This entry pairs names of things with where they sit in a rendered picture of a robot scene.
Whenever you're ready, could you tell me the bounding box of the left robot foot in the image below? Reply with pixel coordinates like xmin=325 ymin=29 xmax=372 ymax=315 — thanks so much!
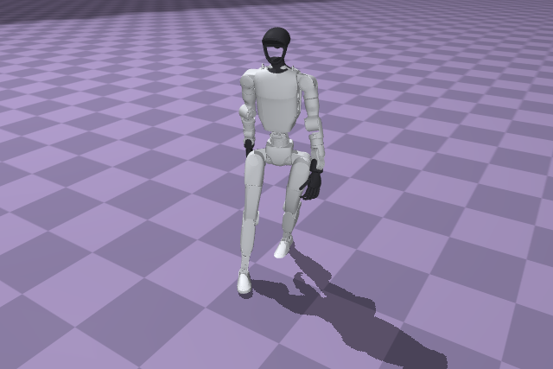
xmin=274 ymin=235 xmax=293 ymax=258

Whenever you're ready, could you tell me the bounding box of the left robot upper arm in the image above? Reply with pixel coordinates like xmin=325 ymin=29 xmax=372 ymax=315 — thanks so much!
xmin=297 ymin=73 xmax=319 ymax=131

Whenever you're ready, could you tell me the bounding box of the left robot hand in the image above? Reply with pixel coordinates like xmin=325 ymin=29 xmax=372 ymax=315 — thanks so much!
xmin=299 ymin=159 xmax=323 ymax=200

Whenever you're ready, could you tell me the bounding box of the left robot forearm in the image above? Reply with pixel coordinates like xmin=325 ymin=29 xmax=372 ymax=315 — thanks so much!
xmin=308 ymin=117 xmax=325 ymax=170

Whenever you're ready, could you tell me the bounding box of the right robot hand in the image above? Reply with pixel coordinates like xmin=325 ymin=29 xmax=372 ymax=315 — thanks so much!
xmin=244 ymin=139 xmax=255 ymax=157

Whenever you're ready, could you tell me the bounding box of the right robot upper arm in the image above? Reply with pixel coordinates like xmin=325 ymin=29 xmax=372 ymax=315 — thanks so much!
xmin=238 ymin=69 xmax=258 ymax=120

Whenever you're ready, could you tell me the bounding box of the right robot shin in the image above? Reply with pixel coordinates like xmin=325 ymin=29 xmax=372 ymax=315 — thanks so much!
xmin=240 ymin=211 xmax=256 ymax=274

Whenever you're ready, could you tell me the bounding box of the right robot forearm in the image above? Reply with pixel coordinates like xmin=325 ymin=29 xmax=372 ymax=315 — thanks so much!
xmin=240 ymin=116 xmax=256 ymax=145

